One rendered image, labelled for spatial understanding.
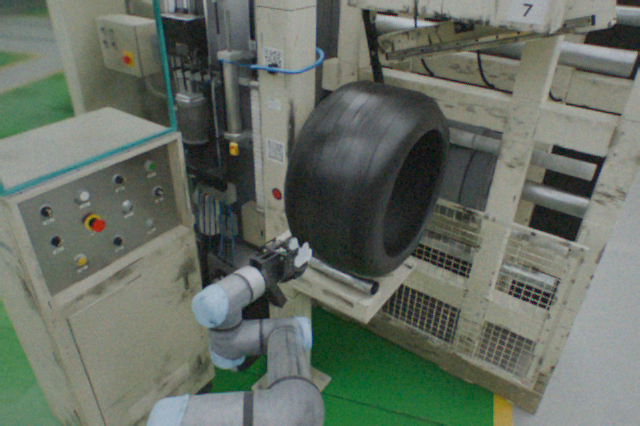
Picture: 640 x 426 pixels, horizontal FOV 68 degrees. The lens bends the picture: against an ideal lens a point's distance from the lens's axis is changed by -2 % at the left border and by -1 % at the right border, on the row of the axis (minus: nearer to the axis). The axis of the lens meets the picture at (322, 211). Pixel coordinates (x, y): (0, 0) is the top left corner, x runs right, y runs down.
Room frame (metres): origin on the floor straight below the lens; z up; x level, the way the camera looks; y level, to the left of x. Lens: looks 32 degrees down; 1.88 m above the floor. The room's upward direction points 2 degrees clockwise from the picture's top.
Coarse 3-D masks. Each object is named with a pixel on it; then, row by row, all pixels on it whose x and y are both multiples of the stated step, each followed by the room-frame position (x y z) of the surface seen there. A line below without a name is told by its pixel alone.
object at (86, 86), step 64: (0, 0) 1.11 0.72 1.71; (64, 0) 1.23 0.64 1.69; (128, 0) 1.38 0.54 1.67; (0, 64) 1.08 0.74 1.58; (64, 64) 1.20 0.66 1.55; (128, 64) 1.35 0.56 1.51; (0, 128) 1.04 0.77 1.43; (64, 128) 1.16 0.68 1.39; (128, 128) 1.32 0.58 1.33; (0, 192) 1.00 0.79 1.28
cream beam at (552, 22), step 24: (360, 0) 1.56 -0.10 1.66; (384, 0) 1.51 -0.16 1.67; (408, 0) 1.47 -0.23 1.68; (432, 0) 1.43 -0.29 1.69; (456, 0) 1.39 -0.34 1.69; (480, 0) 1.36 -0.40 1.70; (504, 0) 1.32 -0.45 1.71; (552, 0) 1.26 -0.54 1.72; (480, 24) 1.35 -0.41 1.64; (504, 24) 1.32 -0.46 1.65; (528, 24) 1.28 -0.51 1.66; (552, 24) 1.25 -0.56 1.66
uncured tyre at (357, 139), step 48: (336, 96) 1.28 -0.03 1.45; (384, 96) 1.25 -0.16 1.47; (336, 144) 1.13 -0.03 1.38; (384, 144) 1.10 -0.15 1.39; (432, 144) 1.49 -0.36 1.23; (288, 192) 1.14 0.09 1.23; (336, 192) 1.06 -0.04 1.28; (384, 192) 1.06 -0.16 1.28; (432, 192) 1.39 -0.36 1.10; (336, 240) 1.04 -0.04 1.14; (384, 240) 1.36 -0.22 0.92
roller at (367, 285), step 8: (312, 264) 1.24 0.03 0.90; (320, 264) 1.23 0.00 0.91; (328, 272) 1.20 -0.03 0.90; (336, 272) 1.19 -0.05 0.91; (344, 272) 1.18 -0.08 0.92; (344, 280) 1.17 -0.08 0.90; (352, 280) 1.15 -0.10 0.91; (360, 280) 1.15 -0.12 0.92; (368, 280) 1.14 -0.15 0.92; (360, 288) 1.13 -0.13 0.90; (368, 288) 1.12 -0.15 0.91; (376, 288) 1.13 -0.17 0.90
